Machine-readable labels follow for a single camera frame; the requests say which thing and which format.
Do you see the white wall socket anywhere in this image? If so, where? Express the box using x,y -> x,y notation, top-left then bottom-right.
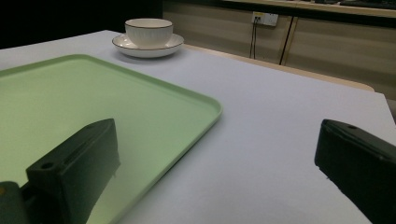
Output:
251,11 -> 279,27

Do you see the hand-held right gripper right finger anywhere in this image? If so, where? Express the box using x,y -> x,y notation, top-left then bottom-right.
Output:
314,119 -> 396,224

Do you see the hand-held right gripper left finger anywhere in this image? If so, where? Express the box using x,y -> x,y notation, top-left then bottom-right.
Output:
25,118 -> 121,224

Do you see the black cable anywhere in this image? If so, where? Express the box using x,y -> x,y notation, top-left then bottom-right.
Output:
252,18 -> 260,60
248,17 -> 258,59

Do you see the light green plastic tray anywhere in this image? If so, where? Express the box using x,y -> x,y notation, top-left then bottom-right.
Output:
0,53 -> 223,224

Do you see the white saucer plate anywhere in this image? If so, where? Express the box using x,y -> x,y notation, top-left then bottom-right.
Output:
111,33 -> 185,59

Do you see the white ribbed bowl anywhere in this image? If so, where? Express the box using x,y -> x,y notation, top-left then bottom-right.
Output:
124,18 -> 174,50

